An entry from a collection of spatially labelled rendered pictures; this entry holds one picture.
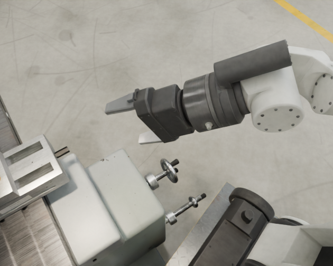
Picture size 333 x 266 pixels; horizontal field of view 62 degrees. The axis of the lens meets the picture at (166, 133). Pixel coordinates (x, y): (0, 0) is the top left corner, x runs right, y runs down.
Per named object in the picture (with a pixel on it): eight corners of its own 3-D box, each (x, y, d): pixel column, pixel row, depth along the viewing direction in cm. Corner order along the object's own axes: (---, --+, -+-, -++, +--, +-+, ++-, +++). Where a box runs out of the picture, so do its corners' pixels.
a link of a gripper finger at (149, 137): (137, 145, 54) (165, 139, 51) (139, 132, 56) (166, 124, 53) (142, 149, 55) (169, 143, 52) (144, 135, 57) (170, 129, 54)
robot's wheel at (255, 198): (266, 221, 128) (282, 210, 111) (261, 230, 126) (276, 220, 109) (230, 195, 134) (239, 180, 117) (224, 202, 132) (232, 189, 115)
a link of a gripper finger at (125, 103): (109, 103, 49) (139, 93, 46) (106, 117, 47) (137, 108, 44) (103, 97, 47) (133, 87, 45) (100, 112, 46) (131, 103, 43)
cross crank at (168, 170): (169, 160, 124) (169, 148, 114) (184, 181, 119) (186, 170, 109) (139, 179, 120) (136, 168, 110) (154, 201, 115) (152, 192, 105)
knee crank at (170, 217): (201, 190, 127) (202, 185, 122) (209, 200, 124) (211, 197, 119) (160, 217, 121) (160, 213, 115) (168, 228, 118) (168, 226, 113)
